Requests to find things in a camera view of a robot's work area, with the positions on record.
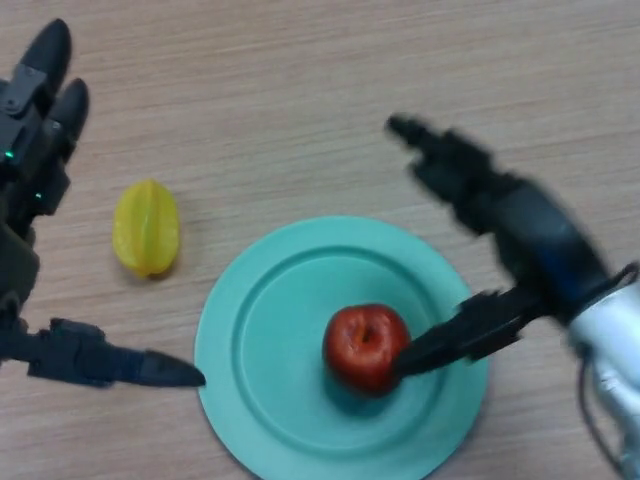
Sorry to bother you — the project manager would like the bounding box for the red apple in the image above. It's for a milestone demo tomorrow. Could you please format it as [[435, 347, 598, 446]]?
[[322, 303, 412, 398]]

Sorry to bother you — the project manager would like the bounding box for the yellow starfruit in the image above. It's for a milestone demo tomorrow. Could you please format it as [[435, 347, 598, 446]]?
[[111, 178, 181, 280]]

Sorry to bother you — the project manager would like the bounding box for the green round plate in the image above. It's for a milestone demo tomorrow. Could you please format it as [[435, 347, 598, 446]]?
[[194, 215, 490, 480]]

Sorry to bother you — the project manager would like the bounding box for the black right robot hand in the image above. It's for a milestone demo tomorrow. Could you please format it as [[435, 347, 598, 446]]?
[[383, 113, 626, 379]]

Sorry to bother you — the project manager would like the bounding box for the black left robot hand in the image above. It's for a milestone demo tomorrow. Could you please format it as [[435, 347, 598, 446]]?
[[0, 18, 207, 389]]

